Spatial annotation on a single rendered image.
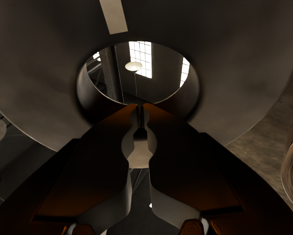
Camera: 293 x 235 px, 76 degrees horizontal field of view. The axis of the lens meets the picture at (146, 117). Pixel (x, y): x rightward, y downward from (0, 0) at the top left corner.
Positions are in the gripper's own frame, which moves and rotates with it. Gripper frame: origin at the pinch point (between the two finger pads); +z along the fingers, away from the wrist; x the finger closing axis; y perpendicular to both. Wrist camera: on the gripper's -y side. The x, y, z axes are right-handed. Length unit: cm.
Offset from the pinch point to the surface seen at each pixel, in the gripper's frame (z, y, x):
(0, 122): 190, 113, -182
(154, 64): 827, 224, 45
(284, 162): 15.3, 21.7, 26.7
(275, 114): 29.4, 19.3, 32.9
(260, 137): 32, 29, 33
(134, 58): 879, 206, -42
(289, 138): 20.3, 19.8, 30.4
